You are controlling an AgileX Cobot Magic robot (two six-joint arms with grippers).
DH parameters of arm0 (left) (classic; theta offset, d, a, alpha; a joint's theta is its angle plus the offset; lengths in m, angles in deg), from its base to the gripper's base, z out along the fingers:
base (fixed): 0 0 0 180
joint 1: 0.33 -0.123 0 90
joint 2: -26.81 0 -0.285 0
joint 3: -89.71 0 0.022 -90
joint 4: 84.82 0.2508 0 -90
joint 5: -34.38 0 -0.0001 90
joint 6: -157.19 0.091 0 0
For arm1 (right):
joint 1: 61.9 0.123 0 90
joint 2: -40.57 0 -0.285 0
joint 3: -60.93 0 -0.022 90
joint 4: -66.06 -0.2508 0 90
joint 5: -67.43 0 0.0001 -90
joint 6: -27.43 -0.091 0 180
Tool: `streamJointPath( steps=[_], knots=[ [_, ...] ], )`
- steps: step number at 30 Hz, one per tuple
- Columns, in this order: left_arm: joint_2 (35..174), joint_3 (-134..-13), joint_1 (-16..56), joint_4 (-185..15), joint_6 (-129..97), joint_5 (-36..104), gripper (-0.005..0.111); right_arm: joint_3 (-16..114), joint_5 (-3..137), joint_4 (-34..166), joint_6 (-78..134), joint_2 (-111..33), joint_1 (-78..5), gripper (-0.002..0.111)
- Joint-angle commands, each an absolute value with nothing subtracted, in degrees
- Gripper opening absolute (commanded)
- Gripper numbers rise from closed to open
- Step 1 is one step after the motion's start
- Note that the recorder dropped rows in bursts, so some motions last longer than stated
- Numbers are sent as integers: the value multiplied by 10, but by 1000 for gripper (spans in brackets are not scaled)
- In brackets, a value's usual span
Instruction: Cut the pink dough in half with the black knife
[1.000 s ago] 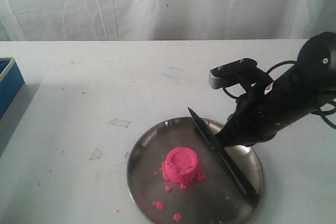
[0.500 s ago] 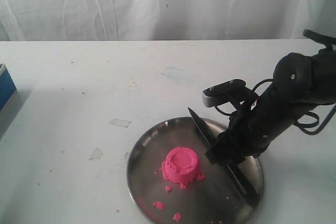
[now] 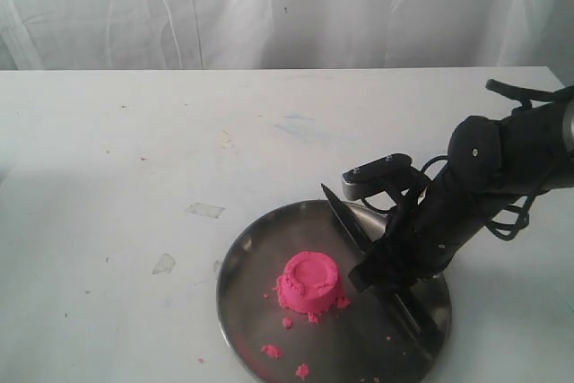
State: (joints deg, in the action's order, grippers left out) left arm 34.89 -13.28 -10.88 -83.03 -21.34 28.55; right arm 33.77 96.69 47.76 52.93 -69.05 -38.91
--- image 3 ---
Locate round steel plate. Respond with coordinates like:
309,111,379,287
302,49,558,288
217,200,452,382

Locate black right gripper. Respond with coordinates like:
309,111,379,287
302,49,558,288
348,166,498,292

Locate pink sand lump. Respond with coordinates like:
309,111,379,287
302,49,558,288
274,251,351,316

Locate black knife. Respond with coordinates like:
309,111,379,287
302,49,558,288
321,184,439,340

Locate clear tape piece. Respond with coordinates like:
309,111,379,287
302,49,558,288
152,253,176,275
186,202,225,219

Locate white backdrop curtain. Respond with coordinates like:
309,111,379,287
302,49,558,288
1,0,573,84

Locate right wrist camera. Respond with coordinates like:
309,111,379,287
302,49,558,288
342,153,431,202

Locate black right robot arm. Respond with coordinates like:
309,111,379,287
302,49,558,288
343,100,573,292

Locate pink sand crumb clump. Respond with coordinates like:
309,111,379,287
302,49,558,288
295,363,309,381
261,344,283,360
282,318,292,329

